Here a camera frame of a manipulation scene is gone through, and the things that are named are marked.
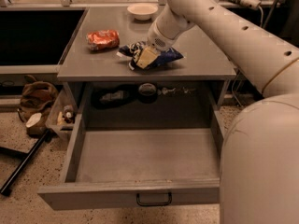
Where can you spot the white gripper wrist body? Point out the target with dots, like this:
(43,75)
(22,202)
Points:
(158,41)

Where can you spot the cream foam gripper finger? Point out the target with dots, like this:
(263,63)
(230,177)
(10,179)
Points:
(147,56)

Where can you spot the blue Kettle chip bag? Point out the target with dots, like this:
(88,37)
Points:
(133,51)

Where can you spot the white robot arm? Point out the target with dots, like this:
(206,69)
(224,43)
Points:
(259,174)

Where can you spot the orange red chip bag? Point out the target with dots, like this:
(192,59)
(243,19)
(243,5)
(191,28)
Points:
(104,39)

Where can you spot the black object under counter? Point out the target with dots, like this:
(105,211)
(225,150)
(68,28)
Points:
(112,98)

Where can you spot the brown cloth bag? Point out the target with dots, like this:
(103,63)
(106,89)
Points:
(37,97)

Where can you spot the grey open top drawer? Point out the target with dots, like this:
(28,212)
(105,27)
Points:
(168,146)

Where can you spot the white ceramic bowl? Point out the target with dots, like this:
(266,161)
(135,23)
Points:
(142,11)

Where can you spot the roll of dark tape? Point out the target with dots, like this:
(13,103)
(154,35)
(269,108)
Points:
(147,93)

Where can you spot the clear plastic storage bin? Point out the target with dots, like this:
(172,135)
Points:
(62,116)

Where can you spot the black metal stand leg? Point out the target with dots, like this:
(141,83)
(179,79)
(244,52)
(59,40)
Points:
(24,158)

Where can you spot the black drawer handle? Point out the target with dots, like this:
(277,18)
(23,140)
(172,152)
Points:
(153,200)

